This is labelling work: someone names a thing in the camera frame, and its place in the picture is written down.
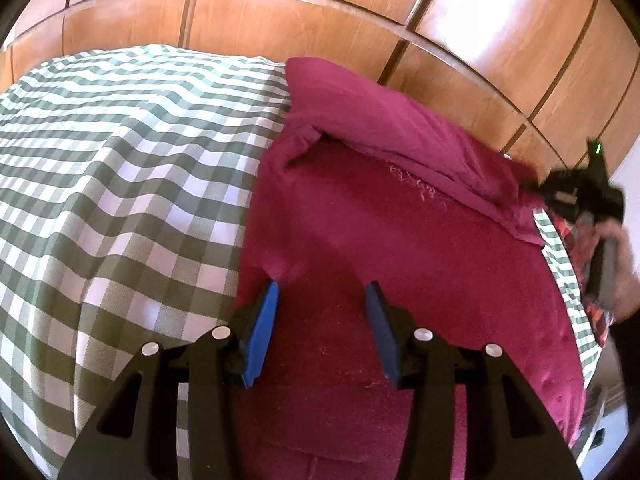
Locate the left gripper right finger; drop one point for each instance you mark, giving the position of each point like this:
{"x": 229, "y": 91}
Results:
{"x": 476, "y": 402}

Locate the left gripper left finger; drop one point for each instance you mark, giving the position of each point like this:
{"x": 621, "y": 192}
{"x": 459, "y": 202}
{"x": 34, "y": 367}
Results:
{"x": 132, "y": 434}

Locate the dark red sweater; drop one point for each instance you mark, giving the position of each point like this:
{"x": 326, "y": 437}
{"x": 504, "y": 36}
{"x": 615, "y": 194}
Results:
{"x": 365, "y": 185}

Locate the black sleeved right forearm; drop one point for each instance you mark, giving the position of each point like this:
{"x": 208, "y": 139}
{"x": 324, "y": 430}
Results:
{"x": 626, "y": 339}

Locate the right hand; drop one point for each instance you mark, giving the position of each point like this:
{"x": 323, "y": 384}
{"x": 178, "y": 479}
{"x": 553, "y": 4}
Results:
{"x": 625, "y": 299}

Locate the red plaid pillow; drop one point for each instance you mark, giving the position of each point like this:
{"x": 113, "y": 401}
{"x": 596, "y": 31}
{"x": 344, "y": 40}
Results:
{"x": 599, "y": 319}

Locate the grey folding rack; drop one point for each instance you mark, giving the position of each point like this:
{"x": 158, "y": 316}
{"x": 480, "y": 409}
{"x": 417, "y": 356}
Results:
{"x": 600, "y": 401}

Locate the green white checkered bedsheet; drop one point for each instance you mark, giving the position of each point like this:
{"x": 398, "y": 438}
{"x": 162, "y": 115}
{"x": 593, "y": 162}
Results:
{"x": 126, "y": 179}

